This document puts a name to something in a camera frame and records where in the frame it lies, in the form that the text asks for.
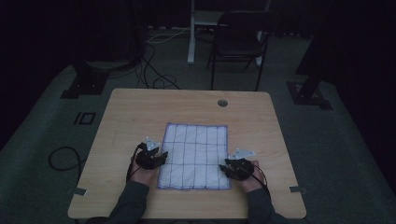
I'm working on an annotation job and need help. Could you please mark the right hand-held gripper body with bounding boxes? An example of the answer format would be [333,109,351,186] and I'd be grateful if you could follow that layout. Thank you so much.
[223,147,257,182]

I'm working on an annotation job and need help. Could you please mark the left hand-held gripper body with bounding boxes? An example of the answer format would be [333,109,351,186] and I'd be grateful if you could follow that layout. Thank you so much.
[134,135,166,171]

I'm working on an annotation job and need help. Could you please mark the white cloth with purple grid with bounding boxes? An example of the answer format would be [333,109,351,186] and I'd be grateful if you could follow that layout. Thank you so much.
[156,122,233,191]

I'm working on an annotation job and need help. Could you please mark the person's left hand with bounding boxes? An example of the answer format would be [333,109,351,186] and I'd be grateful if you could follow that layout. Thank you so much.
[128,159,159,188]

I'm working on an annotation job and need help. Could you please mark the person's right hand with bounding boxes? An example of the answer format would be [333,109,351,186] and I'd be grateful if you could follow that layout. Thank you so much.
[237,160,266,194]

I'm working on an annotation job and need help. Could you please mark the black stand base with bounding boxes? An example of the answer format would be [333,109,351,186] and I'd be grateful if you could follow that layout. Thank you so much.
[286,72,333,111]
[60,60,110,100]

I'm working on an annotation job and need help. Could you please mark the black folding chair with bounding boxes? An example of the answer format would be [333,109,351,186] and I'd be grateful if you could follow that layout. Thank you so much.
[206,10,276,91]

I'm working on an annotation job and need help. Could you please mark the left hand-held gripper cable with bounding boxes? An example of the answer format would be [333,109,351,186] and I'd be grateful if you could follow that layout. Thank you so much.
[125,142,148,185]

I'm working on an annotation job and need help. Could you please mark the hand-held gripper cable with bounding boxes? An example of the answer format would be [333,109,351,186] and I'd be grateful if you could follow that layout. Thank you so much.
[247,163,271,195]
[125,142,148,185]

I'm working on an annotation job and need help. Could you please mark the right hand-held gripper cable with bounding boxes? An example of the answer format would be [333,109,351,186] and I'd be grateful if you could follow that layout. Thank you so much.
[247,163,271,195]

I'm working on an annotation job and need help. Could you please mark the black tangled floor cables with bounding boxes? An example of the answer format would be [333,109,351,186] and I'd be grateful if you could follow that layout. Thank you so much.
[135,39,181,91]

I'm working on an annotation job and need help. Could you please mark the black looped floor cable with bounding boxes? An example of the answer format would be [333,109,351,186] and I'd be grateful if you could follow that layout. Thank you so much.
[48,146,88,185]

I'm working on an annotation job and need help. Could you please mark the white floor cable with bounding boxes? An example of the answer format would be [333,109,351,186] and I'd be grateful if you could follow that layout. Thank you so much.
[145,27,191,45]

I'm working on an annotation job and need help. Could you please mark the white desk frame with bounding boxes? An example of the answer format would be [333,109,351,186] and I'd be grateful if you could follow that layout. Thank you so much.
[186,0,273,67]

